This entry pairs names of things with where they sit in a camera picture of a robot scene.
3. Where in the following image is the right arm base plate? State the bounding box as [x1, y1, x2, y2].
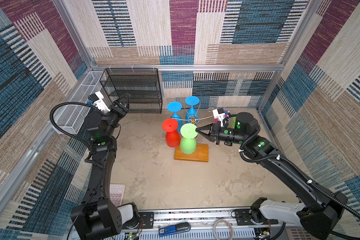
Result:
[233, 209, 254, 226]

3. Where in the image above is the green wine glass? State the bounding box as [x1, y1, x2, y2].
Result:
[229, 117, 236, 129]
[180, 123, 198, 155]

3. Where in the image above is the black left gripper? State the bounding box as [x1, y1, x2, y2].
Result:
[102, 95, 128, 140]

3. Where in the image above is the back blue wine glass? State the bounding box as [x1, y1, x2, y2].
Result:
[185, 96, 200, 123]

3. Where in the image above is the white pink calculator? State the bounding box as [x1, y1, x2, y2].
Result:
[110, 184, 126, 207]

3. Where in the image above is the red wine glass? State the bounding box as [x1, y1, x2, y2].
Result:
[162, 119, 181, 148]

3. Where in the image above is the blue wine glass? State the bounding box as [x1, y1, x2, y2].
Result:
[185, 96, 200, 123]
[167, 102, 183, 133]

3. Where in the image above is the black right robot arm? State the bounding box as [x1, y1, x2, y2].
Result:
[196, 112, 360, 240]

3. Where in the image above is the white wire basket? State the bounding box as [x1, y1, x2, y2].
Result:
[54, 71, 103, 135]

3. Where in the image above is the gold wire glass rack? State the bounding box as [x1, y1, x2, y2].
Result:
[182, 109, 210, 125]

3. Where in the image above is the black mesh shelf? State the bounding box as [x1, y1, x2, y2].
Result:
[100, 68, 163, 114]

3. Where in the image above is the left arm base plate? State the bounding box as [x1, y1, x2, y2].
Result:
[139, 212, 155, 230]

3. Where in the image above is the aluminium mounting rail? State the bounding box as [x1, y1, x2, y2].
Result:
[62, 204, 321, 240]

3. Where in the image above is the wooden rack base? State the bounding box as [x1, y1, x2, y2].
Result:
[174, 144, 209, 163]

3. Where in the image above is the grey coiled cable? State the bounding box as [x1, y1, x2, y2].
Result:
[212, 218, 234, 240]

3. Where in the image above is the blue black stapler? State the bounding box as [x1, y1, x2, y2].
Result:
[159, 222, 191, 237]

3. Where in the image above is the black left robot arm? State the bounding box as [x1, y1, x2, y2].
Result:
[50, 94, 141, 240]

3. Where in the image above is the left blue wine glass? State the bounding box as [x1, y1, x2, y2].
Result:
[167, 102, 183, 133]

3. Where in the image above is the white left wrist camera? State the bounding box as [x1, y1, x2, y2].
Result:
[88, 91, 110, 114]

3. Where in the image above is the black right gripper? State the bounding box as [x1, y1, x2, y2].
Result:
[195, 121, 246, 145]

